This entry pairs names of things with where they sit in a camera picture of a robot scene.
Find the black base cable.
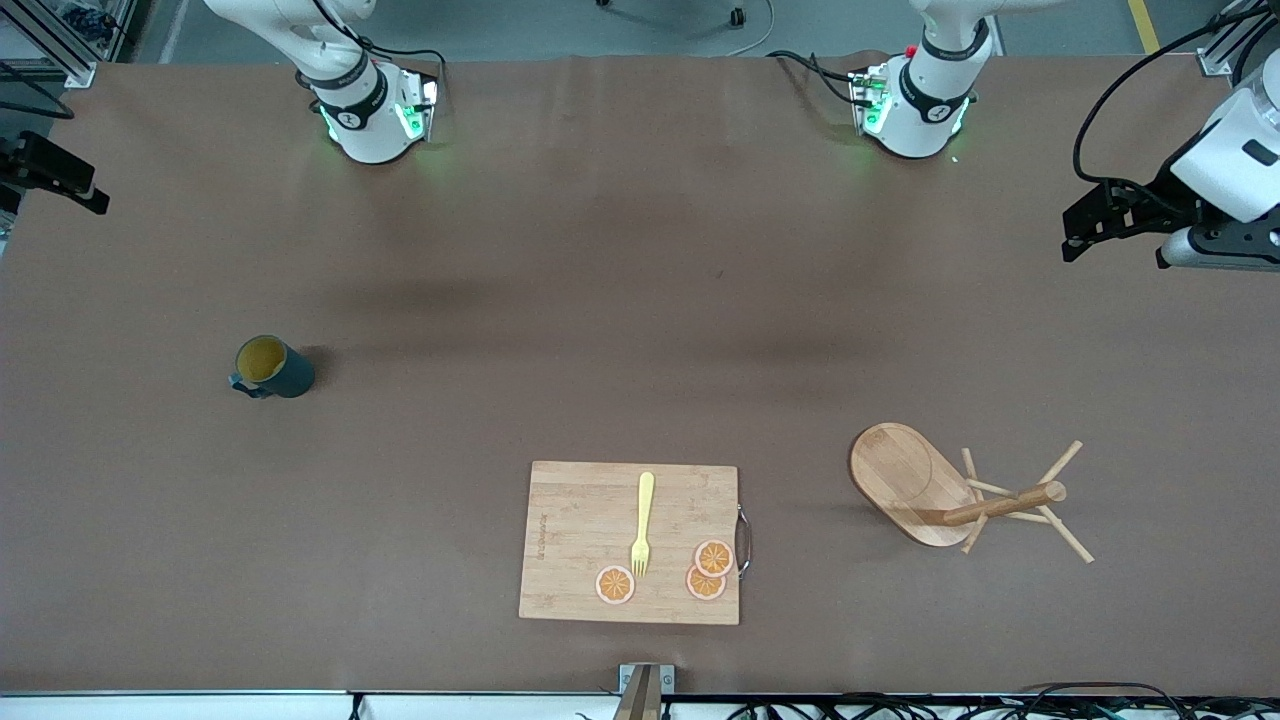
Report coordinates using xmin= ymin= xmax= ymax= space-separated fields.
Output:
xmin=770 ymin=50 xmax=861 ymax=106
xmin=345 ymin=40 xmax=448 ymax=81

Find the white floor cable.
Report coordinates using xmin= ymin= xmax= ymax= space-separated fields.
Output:
xmin=725 ymin=0 xmax=777 ymax=58

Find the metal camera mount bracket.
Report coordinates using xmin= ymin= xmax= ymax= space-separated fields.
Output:
xmin=618 ymin=663 xmax=676 ymax=720

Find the wooden mug tree rack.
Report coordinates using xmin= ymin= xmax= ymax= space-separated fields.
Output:
xmin=849 ymin=422 xmax=1096 ymax=564

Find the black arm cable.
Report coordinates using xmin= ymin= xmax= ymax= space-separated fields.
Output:
xmin=1073 ymin=5 xmax=1280 ymax=191
xmin=0 ymin=60 xmax=77 ymax=121

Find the teal mug yellow inside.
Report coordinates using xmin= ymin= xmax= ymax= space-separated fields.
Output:
xmin=228 ymin=335 xmax=316 ymax=400

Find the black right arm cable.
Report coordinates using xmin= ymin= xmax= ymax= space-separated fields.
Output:
xmin=0 ymin=60 xmax=77 ymax=121

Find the yellow plastic fork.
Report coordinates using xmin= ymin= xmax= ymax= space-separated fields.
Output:
xmin=630 ymin=471 xmax=657 ymax=579

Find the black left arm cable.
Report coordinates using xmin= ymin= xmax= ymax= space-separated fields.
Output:
xmin=1073 ymin=5 xmax=1280 ymax=191

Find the bamboo cutting board metal handle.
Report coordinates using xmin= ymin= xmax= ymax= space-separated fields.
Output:
xmin=518 ymin=460 xmax=753 ymax=627

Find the aluminium frame profile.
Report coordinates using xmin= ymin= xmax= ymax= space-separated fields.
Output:
xmin=1198 ymin=0 xmax=1280 ymax=77
xmin=0 ymin=0 xmax=136 ymax=89

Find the white table edge rail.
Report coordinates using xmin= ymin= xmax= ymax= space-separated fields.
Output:
xmin=0 ymin=688 xmax=1280 ymax=720

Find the black cable bundle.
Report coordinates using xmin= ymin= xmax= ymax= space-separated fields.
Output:
xmin=730 ymin=683 xmax=1280 ymax=720

